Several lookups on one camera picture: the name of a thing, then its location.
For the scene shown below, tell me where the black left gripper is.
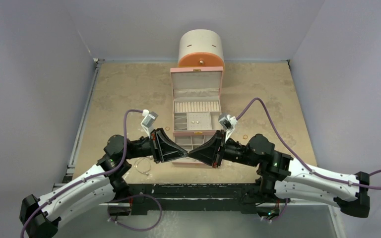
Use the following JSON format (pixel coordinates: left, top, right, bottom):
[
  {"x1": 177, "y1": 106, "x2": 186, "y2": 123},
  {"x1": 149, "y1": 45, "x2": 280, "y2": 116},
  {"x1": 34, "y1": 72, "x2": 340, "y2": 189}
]
[{"x1": 123, "y1": 127, "x2": 188, "y2": 163}]

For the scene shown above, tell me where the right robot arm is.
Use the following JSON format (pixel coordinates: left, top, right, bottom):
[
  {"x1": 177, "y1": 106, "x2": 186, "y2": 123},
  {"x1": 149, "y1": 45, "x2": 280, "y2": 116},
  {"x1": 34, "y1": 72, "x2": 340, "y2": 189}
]
[{"x1": 189, "y1": 131, "x2": 370, "y2": 218}]

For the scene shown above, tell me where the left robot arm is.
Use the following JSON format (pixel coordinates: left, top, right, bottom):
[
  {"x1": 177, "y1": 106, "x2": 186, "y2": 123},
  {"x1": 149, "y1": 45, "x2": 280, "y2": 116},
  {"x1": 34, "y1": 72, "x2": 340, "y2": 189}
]
[{"x1": 19, "y1": 128, "x2": 188, "y2": 238}]

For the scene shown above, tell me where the pink jewelry box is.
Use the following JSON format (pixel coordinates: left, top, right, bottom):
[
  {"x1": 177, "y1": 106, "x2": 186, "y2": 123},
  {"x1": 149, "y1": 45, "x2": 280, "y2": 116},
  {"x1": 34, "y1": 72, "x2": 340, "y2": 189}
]
[{"x1": 170, "y1": 66, "x2": 224, "y2": 136}]

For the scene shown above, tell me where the pink box pull-out drawer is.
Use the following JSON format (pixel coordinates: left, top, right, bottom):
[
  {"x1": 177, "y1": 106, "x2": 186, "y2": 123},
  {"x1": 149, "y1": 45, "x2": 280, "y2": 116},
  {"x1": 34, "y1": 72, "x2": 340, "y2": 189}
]
[{"x1": 172, "y1": 135, "x2": 213, "y2": 168}]

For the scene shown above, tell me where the silver pearl bangle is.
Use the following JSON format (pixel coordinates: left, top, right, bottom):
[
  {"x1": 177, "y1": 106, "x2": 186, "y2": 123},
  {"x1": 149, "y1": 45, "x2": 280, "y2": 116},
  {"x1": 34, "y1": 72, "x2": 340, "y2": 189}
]
[{"x1": 133, "y1": 157, "x2": 152, "y2": 176}]

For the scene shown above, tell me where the round beige orange box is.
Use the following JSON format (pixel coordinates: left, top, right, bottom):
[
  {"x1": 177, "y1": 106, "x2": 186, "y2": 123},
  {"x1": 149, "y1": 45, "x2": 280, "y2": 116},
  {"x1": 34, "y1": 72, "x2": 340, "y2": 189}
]
[{"x1": 178, "y1": 29, "x2": 225, "y2": 67}]

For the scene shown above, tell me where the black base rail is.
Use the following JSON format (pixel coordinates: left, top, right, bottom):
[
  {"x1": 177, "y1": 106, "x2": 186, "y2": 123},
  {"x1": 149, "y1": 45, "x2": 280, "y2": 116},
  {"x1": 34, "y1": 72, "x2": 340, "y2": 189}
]
[{"x1": 97, "y1": 182, "x2": 291, "y2": 216}]

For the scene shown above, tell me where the aluminium frame rail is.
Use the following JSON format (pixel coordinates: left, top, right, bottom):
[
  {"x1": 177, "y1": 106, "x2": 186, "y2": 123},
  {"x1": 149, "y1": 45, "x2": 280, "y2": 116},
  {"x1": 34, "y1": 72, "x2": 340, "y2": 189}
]
[{"x1": 39, "y1": 59, "x2": 105, "y2": 238}]

